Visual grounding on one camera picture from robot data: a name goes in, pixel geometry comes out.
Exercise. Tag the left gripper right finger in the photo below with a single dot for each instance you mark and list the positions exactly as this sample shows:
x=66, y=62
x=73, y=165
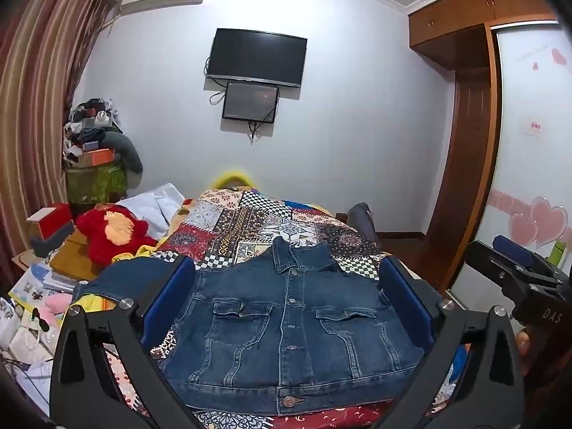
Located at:
x=489, y=392

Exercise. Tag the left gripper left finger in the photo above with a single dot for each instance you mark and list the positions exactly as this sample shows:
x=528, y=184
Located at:
x=83, y=390

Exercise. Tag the blue denim jacket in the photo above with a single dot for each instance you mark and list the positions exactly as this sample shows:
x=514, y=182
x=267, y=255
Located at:
x=287, y=332

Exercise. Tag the person's right hand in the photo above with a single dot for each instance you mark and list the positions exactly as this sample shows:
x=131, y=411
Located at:
x=523, y=343

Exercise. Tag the yellow blanket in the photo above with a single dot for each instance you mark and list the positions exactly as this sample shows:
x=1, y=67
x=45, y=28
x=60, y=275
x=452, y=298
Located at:
x=126, y=276

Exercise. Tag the white sliding wardrobe door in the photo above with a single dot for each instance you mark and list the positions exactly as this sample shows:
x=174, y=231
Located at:
x=530, y=197

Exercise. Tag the pink plush toy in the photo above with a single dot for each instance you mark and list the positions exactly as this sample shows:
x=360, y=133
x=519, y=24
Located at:
x=54, y=307

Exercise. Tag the brown cardboard piece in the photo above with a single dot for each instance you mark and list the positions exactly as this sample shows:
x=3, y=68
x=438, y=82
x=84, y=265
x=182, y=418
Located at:
x=72, y=259

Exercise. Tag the red plush toy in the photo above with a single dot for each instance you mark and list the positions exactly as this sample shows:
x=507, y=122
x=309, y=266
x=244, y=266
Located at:
x=112, y=231

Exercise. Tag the red white box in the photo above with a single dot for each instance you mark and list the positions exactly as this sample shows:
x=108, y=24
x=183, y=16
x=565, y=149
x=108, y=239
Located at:
x=46, y=221

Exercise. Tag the dark grey cloth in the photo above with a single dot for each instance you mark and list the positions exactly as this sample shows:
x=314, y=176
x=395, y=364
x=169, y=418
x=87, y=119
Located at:
x=360, y=218

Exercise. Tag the white folded cloth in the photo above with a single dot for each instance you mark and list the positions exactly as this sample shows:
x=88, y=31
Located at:
x=157, y=207

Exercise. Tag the green patterned storage box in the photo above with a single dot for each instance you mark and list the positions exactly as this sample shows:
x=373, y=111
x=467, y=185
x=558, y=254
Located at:
x=99, y=184

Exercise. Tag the patchwork patterned bedspread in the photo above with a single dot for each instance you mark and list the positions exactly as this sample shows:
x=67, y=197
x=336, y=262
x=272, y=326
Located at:
x=226, y=227

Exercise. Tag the grey neck pillow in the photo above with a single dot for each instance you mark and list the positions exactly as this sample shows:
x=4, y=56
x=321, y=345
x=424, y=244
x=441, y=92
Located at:
x=122, y=145

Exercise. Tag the orange shoe box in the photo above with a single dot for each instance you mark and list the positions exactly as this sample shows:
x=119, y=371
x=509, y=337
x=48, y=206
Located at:
x=95, y=158

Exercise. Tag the pile of clutter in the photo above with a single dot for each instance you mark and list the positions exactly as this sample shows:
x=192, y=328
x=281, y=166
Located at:
x=88, y=122

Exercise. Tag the wooden wardrobe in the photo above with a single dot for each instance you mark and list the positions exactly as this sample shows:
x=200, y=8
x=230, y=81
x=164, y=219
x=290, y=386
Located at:
x=457, y=35

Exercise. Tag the striped red curtain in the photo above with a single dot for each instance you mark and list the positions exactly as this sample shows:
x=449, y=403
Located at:
x=45, y=45

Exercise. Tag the small black wall monitor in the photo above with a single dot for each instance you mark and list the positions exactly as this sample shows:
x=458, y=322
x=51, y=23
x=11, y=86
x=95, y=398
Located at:
x=250, y=102

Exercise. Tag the black wall television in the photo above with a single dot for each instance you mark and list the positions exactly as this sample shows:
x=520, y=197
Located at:
x=257, y=56

